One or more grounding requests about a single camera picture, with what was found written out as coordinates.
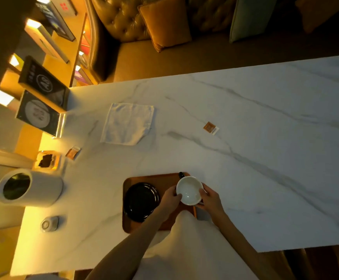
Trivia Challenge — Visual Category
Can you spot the person's right hand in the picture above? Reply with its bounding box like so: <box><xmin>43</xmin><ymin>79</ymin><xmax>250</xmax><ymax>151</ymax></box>
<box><xmin>199</xmin><ymin>183</ymin><xmax>224</xmax><ymax>217</ymax></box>

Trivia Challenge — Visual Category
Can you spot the black saucer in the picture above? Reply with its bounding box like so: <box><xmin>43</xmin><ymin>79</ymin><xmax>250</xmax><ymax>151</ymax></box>
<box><xmin>123</xmin><ymin>182</ymin><xmax>160</xmax><ymax>223</ymax></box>

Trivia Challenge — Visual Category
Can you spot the yellow wooden shelf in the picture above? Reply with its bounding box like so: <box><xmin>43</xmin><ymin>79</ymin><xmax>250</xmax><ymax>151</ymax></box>
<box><xmin>0</xmin><ymin>0</ymin><xmax>100</xmax><ymax>161</ymax></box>

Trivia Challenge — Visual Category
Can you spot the black acrylic sign stand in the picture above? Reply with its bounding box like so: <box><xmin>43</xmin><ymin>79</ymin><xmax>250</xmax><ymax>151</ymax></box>
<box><xmin>15</xmin><ymin>90</ymin><xmax>66</xmax><ymax>139</ymax></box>

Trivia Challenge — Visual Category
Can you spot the small round white device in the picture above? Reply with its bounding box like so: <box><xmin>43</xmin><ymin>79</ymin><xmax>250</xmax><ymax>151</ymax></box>
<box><xmin>40</xmin><ymin>216</ymin><xmax>60</xmax><ymax>233</ymax></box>

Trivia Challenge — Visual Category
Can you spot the person's right forearm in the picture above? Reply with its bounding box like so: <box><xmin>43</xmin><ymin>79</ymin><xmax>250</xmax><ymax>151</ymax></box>
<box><xmin>212</xmin><ymin>212</ymin><xmax>275</xmax><ymax>280</ymax></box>

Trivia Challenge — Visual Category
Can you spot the black sign with round emblem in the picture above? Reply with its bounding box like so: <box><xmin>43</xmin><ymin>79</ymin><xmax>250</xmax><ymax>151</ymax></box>
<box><xmin>18</xmin><ymin>55</ymin><xmax>70</xmax><ymax>111</ymax></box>

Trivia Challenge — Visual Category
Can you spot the white cylindrical bin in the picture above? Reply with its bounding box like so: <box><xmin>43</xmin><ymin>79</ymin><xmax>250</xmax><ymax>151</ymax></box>
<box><xmin>0</xmin><ymin>168</ymin><xmax>64</xmax><ymax>207</ymax></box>

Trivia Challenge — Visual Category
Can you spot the brown leather sofa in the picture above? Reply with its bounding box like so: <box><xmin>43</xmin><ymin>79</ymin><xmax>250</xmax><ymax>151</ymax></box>
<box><xmin>84</xmin><ymin>0</ymin><xmax>339</xmax><ymax>84</ymax></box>

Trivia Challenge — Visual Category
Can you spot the person's white garment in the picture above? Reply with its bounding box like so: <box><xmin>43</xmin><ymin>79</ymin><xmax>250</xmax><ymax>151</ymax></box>
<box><xmin>132</xmin><ymin>210</ymin><xmax>259</xmax><ymax>280</ymax></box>

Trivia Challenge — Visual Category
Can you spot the person's left hand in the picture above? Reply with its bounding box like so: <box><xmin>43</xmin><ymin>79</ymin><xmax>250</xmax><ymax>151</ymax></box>
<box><xmin>158</xmin><ymin>185</ymin><xmax>183</xmax><ymax>214</ymax></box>

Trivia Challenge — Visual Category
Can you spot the orange tea bag sachet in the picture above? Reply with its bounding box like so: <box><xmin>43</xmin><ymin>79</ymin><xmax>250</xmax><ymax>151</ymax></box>
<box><xmin>203</xmin><ymin>121</ymin><xmax>220</xmax><ymax>136</ymax></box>

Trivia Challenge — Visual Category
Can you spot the green cushion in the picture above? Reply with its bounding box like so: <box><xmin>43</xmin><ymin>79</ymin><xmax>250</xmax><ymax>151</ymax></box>
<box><xmin>229</xmin><ymin>0</ymin><xmax>278</xmax><ymax>44</ymax></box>

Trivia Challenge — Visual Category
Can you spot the dark book on shelf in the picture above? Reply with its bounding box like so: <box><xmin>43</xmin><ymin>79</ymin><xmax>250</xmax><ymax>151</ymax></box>
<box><xmin>35</xmin><ymin>0</ymin><xmax>76</xmax><ymax>42</ymax></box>

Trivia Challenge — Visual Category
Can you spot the wooden tray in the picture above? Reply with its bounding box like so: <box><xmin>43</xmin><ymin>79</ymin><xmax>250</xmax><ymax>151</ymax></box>
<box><xmin>122</xmin><ymin>172</ymin><xmax>197</xmax><ymax>234</ymax></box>

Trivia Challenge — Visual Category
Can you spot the dark orange cushion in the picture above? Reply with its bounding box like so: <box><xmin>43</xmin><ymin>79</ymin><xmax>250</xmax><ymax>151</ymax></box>
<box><xmin>295</xmin><ymin>0</ymin><xmax>339</xmax><ymax>34</ymax></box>

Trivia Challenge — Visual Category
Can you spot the person's left forearm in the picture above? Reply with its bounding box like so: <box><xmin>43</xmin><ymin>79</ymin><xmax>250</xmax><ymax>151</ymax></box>
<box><xmin>85</xmin><ymin>206</ymin><xmax>173</xmax><ymax>280</ymax></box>

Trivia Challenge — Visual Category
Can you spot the white ceramic cup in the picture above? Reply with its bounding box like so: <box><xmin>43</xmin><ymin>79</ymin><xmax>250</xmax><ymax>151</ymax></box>
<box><xmin>176</xmin><ymin>176</ymin><xmax>205</xmax><ymax>206</ymax></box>

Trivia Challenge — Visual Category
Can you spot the orange sachet in holder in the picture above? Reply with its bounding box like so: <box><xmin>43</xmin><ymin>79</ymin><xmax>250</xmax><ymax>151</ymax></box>
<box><xmin>65</xmin><ymin>146</ymin><xmax>81</xmax><ymax>160</ymax></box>

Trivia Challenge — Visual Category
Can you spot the white folded cloth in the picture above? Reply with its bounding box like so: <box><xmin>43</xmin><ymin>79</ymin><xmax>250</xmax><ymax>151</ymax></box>
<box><xmin>100</xmin><ymin>103</ymin><xmax>155</xmax><ymax>146</ymax></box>

